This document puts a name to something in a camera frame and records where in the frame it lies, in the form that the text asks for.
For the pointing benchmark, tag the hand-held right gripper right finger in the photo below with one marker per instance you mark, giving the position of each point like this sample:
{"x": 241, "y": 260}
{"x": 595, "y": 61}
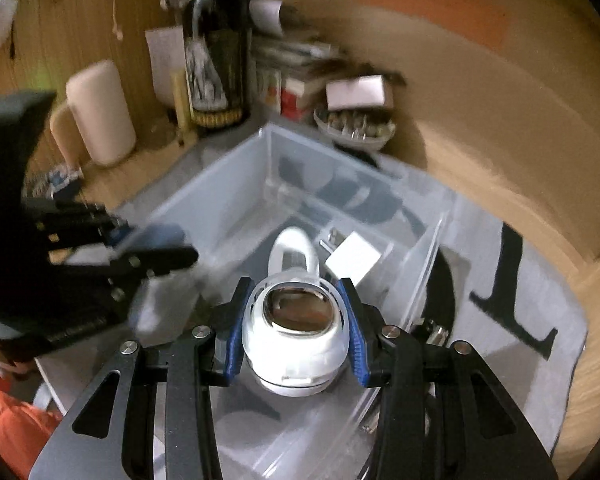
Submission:
{"x": 359, "y": 350}

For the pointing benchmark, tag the clear plastic storage bin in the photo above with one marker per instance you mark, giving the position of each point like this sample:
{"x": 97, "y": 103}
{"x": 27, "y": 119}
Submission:
{"x": 240, "y": 185}

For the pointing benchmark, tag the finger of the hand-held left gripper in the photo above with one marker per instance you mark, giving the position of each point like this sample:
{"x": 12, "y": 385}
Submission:
{"x": 155, "y": 236}
{"x": 155, "y": 261}

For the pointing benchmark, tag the yellow tube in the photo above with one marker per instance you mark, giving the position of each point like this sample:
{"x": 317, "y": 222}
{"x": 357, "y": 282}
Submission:
{"x": 180, "y": 105}

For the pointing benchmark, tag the white charger plug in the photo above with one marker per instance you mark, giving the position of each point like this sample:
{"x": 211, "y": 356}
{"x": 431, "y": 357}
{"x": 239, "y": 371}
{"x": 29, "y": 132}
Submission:
{"x": 352, "y": 260}

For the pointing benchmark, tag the white handwritten note paper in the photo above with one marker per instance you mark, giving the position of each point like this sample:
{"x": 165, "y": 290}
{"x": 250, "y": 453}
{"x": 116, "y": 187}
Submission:
{"x": 162, "y": 60}

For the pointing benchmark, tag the dark wine bottle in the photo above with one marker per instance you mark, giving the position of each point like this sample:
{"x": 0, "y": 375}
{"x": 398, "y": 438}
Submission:
{"x": 215, "y": 60}

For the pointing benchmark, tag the stack of books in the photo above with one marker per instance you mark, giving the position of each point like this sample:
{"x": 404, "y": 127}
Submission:
{"x": 290, "y": 60}

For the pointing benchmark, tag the rolled paper magazine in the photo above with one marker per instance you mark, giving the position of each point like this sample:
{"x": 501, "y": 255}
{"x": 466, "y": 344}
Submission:
{"x": 267, "y": 12}

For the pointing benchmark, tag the white bowl of trinkets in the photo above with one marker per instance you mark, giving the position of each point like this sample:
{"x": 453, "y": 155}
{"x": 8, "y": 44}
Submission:
{"x": 350, "y": 135}

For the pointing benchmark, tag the orange sticky note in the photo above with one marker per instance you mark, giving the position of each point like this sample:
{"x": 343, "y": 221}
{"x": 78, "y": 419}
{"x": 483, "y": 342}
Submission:
{"x": 430, "y": 5}

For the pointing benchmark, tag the white handheld massager device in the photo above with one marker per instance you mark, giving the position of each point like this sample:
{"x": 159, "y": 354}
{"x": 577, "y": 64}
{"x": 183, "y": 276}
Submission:
{"x": 295, "y": 355}

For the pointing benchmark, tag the printed card with metal badge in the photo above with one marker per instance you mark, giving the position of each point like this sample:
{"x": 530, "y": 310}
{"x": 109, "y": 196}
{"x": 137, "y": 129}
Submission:
{"x": 55, "y": 180}

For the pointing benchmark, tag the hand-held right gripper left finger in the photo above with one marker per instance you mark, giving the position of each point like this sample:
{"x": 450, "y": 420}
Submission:
{"x": 232, "y": 345}

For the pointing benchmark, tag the white card box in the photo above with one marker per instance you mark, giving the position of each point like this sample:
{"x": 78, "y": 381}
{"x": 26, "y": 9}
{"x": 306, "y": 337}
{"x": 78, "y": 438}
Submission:
{"x": 355, "y": 91}

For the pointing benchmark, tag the dark metal cylinder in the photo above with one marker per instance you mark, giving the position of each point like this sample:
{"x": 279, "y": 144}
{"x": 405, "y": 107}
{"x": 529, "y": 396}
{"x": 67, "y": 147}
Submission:
{"x": 432, "y": 332}

